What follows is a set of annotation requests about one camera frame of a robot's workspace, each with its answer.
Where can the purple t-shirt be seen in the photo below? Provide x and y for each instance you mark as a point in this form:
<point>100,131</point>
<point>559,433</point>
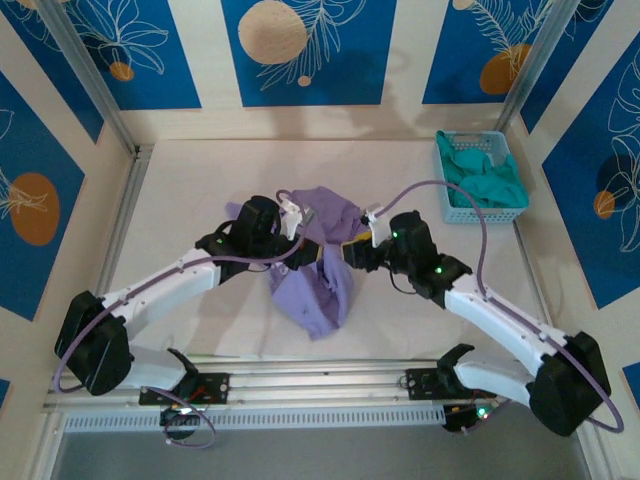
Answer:
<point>320,300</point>

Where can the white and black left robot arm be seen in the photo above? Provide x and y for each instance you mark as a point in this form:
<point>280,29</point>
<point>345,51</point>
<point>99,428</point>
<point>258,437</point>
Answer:
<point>160,285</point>

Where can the light blue plastic basket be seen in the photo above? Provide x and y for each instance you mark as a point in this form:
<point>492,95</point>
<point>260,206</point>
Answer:
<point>487,216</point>

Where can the teal cloth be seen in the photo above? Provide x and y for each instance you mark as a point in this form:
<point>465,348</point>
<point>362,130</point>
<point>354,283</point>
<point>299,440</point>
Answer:
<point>480,185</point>

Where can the grey metal panel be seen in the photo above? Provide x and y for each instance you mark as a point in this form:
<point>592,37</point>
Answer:
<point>325,455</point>

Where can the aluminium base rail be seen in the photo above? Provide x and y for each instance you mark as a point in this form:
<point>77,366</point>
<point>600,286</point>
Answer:
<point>325,385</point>

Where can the aluminium frame post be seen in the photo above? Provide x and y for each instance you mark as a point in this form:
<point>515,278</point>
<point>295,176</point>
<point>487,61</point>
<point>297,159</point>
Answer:
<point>95,85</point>
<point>537,55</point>

